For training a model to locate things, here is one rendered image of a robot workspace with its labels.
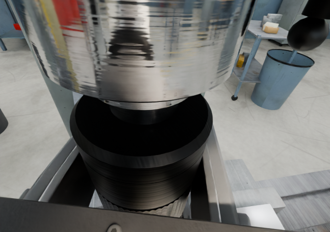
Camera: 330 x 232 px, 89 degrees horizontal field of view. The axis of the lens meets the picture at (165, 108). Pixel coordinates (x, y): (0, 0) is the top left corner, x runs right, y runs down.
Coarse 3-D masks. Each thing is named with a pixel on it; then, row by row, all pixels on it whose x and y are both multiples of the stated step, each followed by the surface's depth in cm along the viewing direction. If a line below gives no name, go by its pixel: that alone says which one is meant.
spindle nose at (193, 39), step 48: (48, 0) 2; (96, 0) 2; (144, 0) 2; (192, 0) 2; (240, 0) 2; (48, 48) 2; (96, 48) 2; (144, 48) 2; (192, 48) 2; (240, 48) 3; (96, 96) 3; (144, 96) 3
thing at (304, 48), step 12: (312, 0) 5; (324, 0) 4; (312, 12) 5; (324, 12) 4; (300, 24) 5; (312, 24) 5; (324, 24) 5; (288, 36) 5; (300, 36) 5; (312, 36) 5; (324, 36) 5; (300, 48) 5; (312, 48) 5
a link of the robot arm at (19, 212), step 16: (0, 208) 4; (16, 208) 4; (32, 208) 4; (48, 208) 4; (64, 208) 4; (80, 208) 4; (96, 208) 4; (0, 224) 3; (16, 224) 3; (32, 224) 3; (48, 224) 3; (64, 224) 3; (80, 224) 4; (96, 224) 4; (112, 224) 4; (128, 224) 4; (144, 224) 4; (160, 224) 4; (176, 224) 4; (192, 224) 4; (208, 224) 4; (224, 224) 4
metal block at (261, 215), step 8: (240, 208) 24; (248, 208) 24; (256, 208) 24; (264, 208) 24; (272, 208) 24; (248, 216) 23; (256, 216) 23; (264, 216) 23; (272, 216) 24; (256, 224) 23; (264, 224) 23; (272, 224) 23; (280, 224) 23
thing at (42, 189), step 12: (72, 144) 7; (60, 156) 6; (72, 156) 6; (48, 168) 6; (60, 168) 6; (72, 168) 6; (84, 168) 7; (36, 180) 5; (48, 180) 5; (60, 180) 5; (72, 180) 6; (84, 180) 7; (24, 192) 6; (36, 192) 5; (48, 192) 5; (60, 192) 5; (72, 192) 6; (84, 192) 7; (72, 204) 6; (84, 204) 7
